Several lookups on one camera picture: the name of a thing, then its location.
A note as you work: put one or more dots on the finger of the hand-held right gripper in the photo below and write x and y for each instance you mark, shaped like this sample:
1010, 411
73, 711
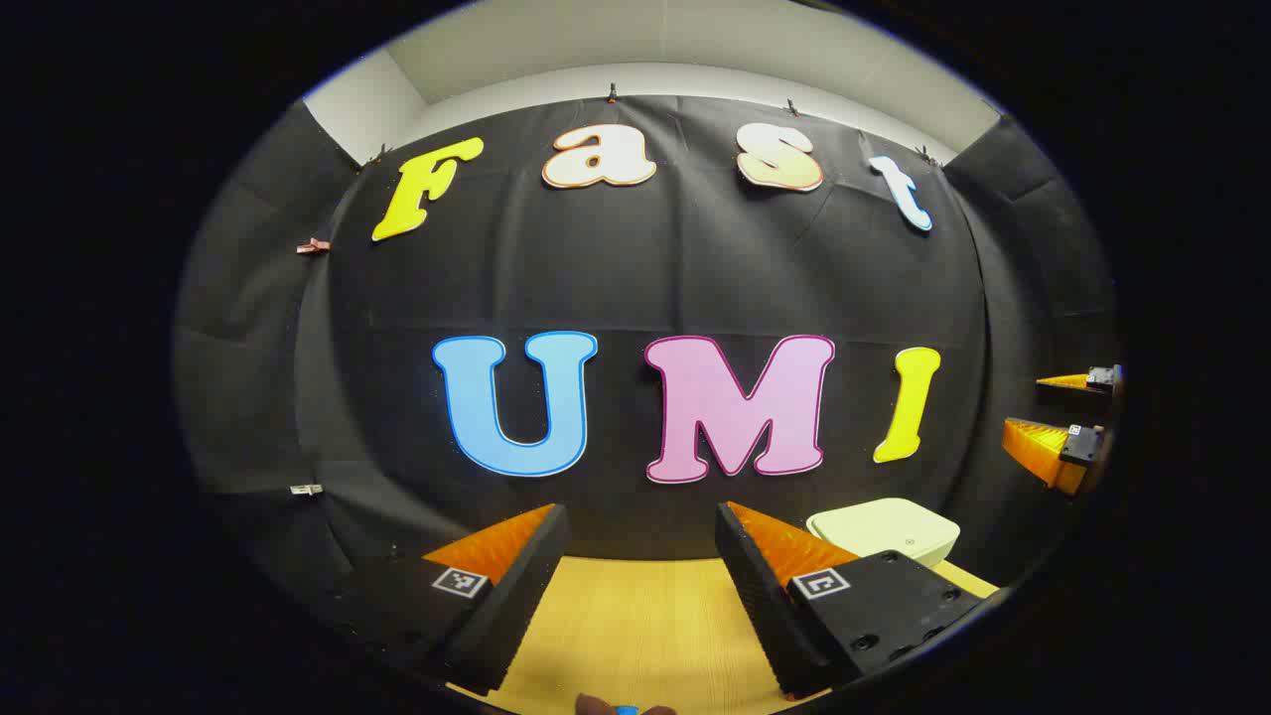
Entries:
1043, 449
1100, 378

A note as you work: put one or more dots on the wooden desktop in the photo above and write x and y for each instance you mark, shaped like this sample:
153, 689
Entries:
635, 626

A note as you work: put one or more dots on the black backdrop cloth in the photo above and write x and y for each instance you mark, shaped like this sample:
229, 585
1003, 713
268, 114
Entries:
645, 278

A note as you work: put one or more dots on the copper cloth clip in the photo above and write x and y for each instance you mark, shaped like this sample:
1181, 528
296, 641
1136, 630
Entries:
313, 246

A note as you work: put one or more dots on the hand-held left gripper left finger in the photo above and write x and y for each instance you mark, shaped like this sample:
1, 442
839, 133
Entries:
526, 586

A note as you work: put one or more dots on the pale green desktop garbage bin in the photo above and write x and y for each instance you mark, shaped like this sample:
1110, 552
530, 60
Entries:
884, 526

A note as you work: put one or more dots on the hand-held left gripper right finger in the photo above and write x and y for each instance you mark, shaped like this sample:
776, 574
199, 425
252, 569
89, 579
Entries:
755, 596

